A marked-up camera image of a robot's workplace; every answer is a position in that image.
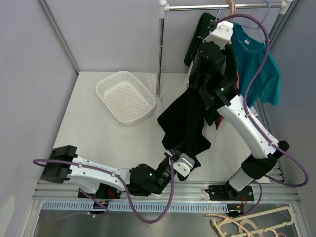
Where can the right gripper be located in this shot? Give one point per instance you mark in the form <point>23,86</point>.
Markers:
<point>200,39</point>

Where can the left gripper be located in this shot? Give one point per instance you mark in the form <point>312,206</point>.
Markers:
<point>175,152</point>

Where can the green and grey raglan shirt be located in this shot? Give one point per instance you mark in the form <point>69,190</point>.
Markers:
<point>228,70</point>

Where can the black t shirt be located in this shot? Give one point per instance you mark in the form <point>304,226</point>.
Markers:
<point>183,123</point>

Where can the pink t shirt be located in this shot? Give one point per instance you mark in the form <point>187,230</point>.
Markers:
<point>219,119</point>

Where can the beige wooden hanger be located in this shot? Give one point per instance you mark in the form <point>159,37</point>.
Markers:
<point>232,7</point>

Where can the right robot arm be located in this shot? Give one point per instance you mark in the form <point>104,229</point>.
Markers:
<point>216,90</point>

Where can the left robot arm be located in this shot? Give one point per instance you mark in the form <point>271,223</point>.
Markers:
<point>64,164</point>

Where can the white plastic basket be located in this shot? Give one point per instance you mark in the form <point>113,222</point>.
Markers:
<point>126,97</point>

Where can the metal clothes rack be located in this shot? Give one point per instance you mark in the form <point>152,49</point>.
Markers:
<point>283,6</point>

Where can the beige spare hangers pile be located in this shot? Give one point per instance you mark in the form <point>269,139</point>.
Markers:
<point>248,228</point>

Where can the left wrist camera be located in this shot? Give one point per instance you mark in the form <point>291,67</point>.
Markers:
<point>183,164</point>

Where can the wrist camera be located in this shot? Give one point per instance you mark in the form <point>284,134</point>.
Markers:
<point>183,164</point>
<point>221,35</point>

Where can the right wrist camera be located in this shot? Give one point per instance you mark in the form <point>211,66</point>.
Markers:
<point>221,35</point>

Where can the white cable duct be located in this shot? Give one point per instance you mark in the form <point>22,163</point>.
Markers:
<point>124,206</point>

